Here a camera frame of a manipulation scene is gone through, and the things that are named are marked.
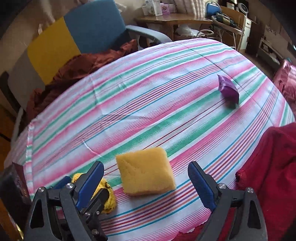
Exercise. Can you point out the pink box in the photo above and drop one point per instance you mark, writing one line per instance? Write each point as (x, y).
(167, 8)

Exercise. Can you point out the striped tablecloth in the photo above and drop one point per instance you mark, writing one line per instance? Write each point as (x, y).
(161, 104)

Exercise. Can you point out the white metal rack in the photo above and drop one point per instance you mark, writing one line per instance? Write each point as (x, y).
(239, 32)

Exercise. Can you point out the grey yellow blue armchair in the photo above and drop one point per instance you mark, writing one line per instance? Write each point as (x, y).
(53, 51)

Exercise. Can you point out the dark red cloth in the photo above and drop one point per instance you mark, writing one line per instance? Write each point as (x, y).
(76, 67)

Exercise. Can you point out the blue bag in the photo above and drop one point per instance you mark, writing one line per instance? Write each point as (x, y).
(212, 8)

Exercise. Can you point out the yellow sponge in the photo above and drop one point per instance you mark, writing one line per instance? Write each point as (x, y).
(143, 171)

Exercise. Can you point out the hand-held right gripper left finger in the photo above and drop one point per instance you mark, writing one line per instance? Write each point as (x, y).
(90, 185)

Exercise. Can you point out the beige curtain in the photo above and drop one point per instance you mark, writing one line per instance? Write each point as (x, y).
(189, 5)

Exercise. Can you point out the pink quilted bedding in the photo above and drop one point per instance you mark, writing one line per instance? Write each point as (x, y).
(286, 78)

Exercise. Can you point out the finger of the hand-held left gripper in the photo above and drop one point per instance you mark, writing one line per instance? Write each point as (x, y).
(100, 199)
(62, 181)

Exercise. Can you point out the white cabinet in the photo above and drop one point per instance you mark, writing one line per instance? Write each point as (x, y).
(247, 30)

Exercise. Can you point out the white low shelf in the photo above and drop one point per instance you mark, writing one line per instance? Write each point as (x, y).
(270, 48)

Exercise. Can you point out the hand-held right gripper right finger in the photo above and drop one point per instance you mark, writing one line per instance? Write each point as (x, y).
(201, 185)

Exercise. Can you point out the white carton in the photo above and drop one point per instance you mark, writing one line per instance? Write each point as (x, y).
(157, 7)

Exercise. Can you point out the white plastic bag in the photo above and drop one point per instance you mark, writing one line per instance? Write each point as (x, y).
(185, 30)

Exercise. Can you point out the red sweater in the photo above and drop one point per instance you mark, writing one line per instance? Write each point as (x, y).
(272, 166)

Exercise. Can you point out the yellow knit item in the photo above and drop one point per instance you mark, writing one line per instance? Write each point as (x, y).
(111, 197)

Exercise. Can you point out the purple foil packet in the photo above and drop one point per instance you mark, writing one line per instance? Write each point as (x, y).
(227, 90)

